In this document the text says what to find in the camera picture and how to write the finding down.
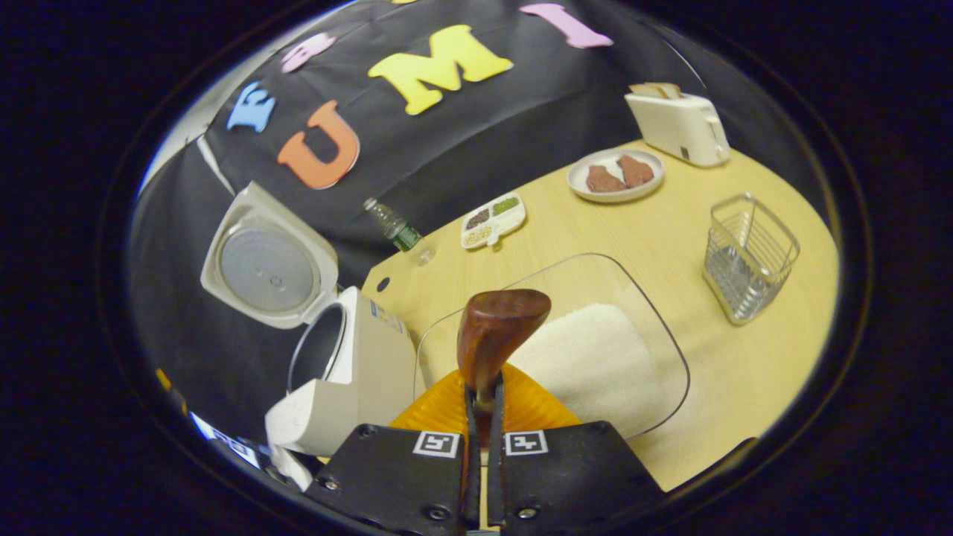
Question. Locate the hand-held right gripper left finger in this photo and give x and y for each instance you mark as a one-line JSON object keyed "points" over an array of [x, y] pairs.
{"points": [[402, 476]]}

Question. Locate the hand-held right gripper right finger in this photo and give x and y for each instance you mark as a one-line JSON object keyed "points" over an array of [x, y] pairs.
{"points": [[566, 476]]}

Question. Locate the white rice cooker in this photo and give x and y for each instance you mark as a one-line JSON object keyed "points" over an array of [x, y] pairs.
{"points": [[372, 372]]}

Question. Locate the heap of white rice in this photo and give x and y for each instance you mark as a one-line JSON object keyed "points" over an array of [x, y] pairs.
{"points": [[595, 357]]}

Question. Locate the brown wooden spoon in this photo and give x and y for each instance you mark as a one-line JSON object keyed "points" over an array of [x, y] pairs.
{"points": [[495, 327]]}

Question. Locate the clear plastic tray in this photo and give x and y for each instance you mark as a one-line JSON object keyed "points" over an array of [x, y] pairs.
{"points": [[461, 335]]}

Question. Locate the clear plastic water bottle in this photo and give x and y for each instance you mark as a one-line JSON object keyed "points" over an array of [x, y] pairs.
{"points": [[394, 227]]}

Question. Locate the white divided grain dish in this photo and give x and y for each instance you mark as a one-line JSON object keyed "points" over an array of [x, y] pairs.
{"points": [[491, 222]]}

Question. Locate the white round plate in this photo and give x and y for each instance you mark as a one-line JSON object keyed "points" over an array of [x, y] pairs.
{"points": [[588, 195]]}

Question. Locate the brown meat piece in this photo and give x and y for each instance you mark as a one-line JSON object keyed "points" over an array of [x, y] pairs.
{"points": [[635, 171], [603, 181]]}

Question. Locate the white toaster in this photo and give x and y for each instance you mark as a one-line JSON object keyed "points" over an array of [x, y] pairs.
{"points": [[681, 130]]}

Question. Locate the toasted bread slice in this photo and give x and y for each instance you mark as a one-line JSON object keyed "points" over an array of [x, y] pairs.
{"points": [[646, 91], [671, 89]]}

